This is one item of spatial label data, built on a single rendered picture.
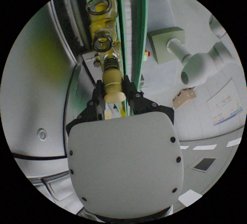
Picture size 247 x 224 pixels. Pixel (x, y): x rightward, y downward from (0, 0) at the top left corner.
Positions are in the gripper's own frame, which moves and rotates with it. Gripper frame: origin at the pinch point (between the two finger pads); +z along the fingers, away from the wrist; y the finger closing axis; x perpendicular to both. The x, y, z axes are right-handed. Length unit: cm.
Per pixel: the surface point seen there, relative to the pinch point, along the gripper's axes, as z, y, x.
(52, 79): 4.1, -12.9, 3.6
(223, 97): 11, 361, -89
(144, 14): 18.8, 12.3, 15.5
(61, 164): -11.0, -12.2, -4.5
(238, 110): -76, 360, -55
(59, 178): -14.6, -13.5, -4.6
